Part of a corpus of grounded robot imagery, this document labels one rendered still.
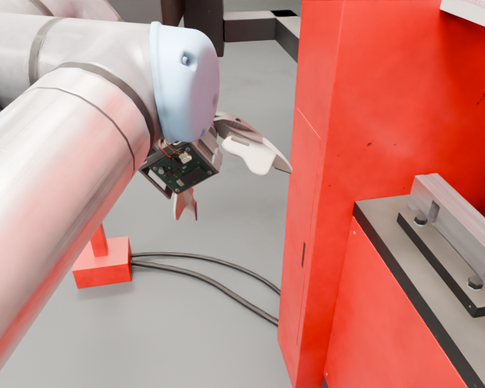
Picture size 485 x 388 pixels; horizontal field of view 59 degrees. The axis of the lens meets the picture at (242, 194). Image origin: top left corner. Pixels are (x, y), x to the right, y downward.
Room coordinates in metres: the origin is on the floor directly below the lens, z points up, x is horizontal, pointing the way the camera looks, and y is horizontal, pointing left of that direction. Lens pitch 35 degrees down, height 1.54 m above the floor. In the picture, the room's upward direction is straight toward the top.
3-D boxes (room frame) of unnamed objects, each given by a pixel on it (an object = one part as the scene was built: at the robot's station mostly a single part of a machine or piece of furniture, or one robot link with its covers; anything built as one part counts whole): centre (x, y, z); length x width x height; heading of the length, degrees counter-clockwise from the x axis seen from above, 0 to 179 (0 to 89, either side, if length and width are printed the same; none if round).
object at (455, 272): (0.69, -0.43, 0.89); 0.30 x 0.05 x 0.03; 11
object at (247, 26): (1.33, -0.08, 1.17); 0.40 x 0.24 x 0.07; 11
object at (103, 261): (1.53, 0.67, 0.41); 0.25 x 0.20 x 0.83; 101
